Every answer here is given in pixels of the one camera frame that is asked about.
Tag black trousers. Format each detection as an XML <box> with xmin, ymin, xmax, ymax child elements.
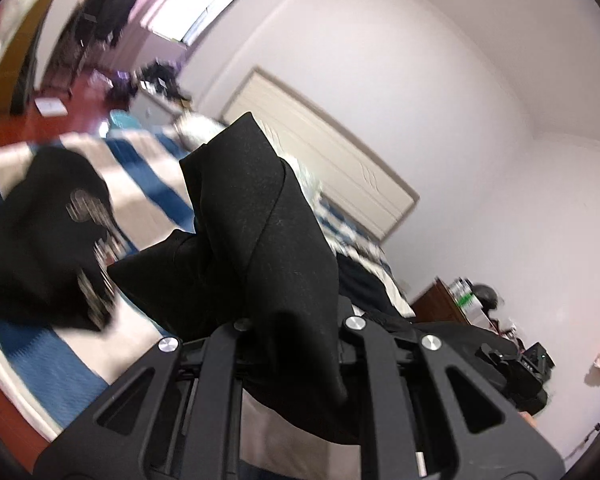
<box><xmin>107</xmin><ymin>110</ymin><xmax>519</xmax><ymax>449</ymax></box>

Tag person's right hand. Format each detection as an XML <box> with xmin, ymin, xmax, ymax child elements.
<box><xmin>519</xmin><ymin>412</ymin><xmax>536</xmax><ymax>428</ymax></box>

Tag black round helmet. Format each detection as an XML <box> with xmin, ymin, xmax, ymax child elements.
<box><xmin>471</xmin><ymin>283</ymin><xmax>501</xmax><ymax>316</ymax></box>

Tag white green bottle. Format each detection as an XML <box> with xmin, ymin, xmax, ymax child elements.
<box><xmin>448</xmin><ymin>278</ymin><xmax>476</xmax><ymax>311</ymax></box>

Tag brown wooden dresser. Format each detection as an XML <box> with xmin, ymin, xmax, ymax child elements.
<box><xmin>411</xmin><ymin>278</ymin><xmax>469</xmax><ymax>325</ymax></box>

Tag blue white checked blanket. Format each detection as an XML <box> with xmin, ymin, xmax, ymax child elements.
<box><xmin>0</xmin><ymin>122</ymin><xmax>412</xmax><ymax>444</ymax></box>

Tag cream wooden headboard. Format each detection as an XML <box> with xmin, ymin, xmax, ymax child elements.
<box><xmin>221</xmin><ymin>67</ymin><xmax>419</xmax><ymax>240</ymax></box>

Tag navy jacket white stripes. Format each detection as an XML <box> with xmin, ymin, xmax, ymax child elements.
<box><xmin>0</xmin><ymin>146</ymin><xmax>129</xmax><ymax>332</ymax></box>

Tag white pillow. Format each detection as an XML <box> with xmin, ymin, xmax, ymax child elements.
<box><xmin>173</xmin><ymin>113</ymin><xmax>226</xmax><ymax>152</ymax></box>

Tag light blue bucket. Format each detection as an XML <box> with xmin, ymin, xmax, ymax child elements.
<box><xmin>108</xmin><ymin>110</ymin><xmax>143</xmax><ymax>130</ymax></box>

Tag white bedside cabinet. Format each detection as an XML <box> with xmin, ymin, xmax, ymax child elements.
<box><xmin>129</xmin><ymin>84</ymin><xmax>188</xmax><ymax>131</ymax></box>

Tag white bathroom scale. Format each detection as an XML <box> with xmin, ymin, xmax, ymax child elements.
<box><xmin>34</xmin><ymin>98</ymin><xmax>68</xmax><ymax>118</ymax></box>

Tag black coat rack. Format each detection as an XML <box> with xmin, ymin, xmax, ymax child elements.
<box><xmin>41</xmin><ymin>0</ymin><xmax>106</xmax><ymax>99</ymax></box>

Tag pink window curtains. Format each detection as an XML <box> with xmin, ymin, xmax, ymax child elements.
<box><xmin>111</xmin><ymin>0</ymin><xmax>272</xmax><ymax>76</ymax></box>

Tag black hanging jacket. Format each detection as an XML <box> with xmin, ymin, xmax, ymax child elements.
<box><xmin>93</xmin><ymin>0</ymin><xmax>137</xmax><ymax>48</ymax></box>

